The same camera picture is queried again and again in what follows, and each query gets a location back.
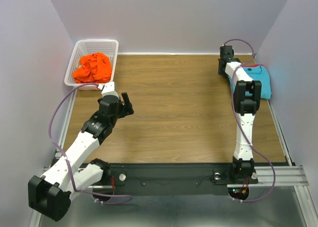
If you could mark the white plastic laundry basket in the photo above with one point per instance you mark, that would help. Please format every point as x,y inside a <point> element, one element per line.
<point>108,47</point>

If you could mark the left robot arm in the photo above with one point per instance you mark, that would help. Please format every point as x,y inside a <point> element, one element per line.
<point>51,194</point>

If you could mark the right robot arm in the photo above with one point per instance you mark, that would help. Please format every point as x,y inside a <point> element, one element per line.
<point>246,94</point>

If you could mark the orange t-shirt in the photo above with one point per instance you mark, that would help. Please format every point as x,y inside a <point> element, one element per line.
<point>93,68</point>

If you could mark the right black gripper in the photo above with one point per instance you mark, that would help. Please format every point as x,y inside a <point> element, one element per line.
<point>221,72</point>

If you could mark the cyan blue t-shirt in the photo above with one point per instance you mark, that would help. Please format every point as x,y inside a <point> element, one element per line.
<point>261,74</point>

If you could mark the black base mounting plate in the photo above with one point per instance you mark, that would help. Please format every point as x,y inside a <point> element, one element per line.
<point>170,179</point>

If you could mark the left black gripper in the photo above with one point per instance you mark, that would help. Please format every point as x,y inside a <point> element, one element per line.
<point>129,111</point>

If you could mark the folded magenta t-shirt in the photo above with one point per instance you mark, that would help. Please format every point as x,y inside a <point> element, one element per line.
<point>253,66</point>

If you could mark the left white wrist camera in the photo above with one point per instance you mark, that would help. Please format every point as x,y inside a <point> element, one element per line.
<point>109,89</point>

